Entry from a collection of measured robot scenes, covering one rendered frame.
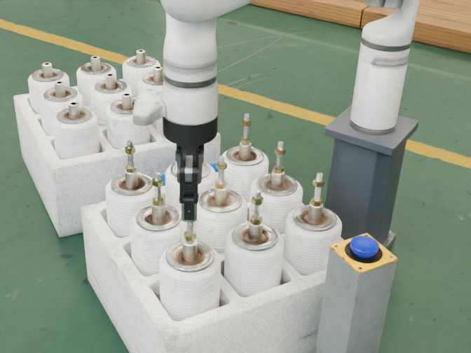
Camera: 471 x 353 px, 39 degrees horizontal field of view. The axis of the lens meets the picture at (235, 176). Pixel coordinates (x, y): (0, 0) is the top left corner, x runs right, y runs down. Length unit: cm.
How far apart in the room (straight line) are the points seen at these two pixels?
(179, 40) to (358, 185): 63
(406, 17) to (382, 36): 5
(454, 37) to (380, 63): 149
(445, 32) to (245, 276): 184
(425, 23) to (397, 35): 151
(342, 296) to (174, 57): 42
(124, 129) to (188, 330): 59
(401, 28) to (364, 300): 51
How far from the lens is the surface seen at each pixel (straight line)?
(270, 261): 108
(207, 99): 88
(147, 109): 88
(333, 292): 102
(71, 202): 149
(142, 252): 113
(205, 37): 87
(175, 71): 86
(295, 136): 195
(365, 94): 131
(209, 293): 105
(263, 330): 112
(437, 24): 277
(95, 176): 148
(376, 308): 103
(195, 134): 89
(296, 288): 112
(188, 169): 88
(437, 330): 137
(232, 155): 131
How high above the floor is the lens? 90
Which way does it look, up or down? 31 degrees down
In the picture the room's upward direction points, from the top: 3 degrees clockwise
